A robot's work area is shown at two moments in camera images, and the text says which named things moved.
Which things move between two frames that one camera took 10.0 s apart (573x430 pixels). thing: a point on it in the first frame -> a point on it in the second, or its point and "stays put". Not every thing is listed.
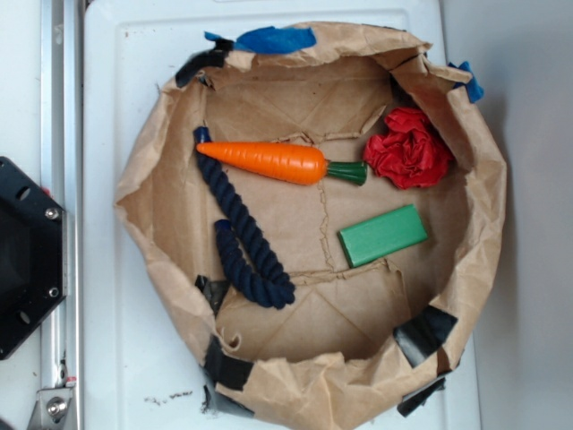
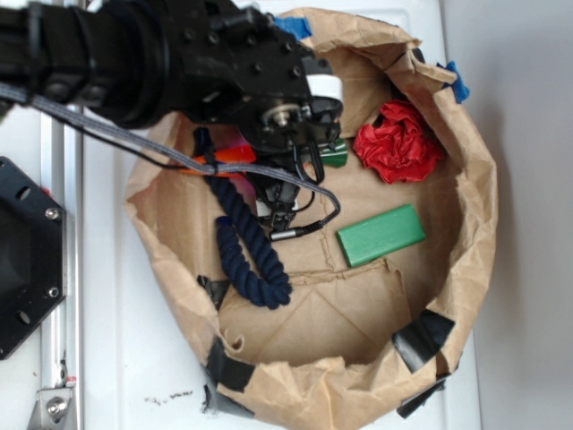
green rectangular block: [382, 236] stays put
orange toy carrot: [283, 164] -> [236, 155]
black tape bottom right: [419, 338] stays put
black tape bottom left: [226, 371] stays put
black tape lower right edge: [414, 400] stays put
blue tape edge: [474, 90] -> [460, 90]
